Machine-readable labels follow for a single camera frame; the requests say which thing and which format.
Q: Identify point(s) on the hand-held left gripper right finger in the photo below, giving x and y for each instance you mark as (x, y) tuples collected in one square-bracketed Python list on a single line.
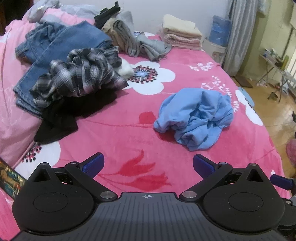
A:
[(203, 165)]

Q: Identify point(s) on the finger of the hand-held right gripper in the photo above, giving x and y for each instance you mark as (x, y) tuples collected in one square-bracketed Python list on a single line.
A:
[(282, 182)]

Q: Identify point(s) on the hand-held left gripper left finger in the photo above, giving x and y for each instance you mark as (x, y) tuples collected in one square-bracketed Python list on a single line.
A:
[(93, 163)]

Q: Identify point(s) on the blue printed t-shirt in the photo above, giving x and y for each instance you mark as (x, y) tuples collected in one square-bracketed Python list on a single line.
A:
[(198, 115)]

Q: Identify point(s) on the pink fluffy item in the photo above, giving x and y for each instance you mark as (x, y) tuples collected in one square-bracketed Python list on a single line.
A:
[(291, 151)]

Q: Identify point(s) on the pink floral blanket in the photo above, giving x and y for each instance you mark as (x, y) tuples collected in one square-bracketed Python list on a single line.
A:
[(129, 129)]

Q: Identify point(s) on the black garment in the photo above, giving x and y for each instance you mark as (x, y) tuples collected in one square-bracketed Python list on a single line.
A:
[(60, 118)]

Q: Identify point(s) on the smartphone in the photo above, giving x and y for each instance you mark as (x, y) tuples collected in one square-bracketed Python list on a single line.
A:
[(11, 178)]

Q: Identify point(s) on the black white plaid shirt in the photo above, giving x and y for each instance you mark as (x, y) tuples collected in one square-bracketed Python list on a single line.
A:
[(81, 74)]

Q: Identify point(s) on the dark floor mat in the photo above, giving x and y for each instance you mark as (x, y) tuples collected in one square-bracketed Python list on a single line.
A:
[(244, 81)]

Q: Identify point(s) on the white water dispenser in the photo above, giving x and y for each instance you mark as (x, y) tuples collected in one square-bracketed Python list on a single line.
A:
[(215, 52)]

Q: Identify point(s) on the folding table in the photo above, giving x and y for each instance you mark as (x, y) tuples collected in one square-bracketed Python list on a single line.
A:
[(277, 67)]

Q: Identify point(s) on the blue denim jeans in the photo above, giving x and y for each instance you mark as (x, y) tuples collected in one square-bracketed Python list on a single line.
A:
[(69, 37)]

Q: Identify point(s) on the light grey garment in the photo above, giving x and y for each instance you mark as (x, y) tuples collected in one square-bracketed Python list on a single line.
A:
[(152, 47)]

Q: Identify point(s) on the tan garment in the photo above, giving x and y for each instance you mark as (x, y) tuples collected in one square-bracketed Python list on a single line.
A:
[(109, 30)]

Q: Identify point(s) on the grey curtain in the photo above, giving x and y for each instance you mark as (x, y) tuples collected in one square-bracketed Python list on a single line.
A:
[(240, 34)]

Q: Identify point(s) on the blue water jug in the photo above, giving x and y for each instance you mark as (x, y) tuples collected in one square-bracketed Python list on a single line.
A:
[(219, 30)]

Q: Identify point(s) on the grey sweater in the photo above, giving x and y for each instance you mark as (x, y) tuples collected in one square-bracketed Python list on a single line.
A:
[(126, 30)]

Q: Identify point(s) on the cream folded towel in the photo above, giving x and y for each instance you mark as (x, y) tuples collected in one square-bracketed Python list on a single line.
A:
[(180, 26)]

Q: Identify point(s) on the grey-blue quilt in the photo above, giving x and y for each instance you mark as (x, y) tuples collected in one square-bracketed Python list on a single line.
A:
[(69, 9)]

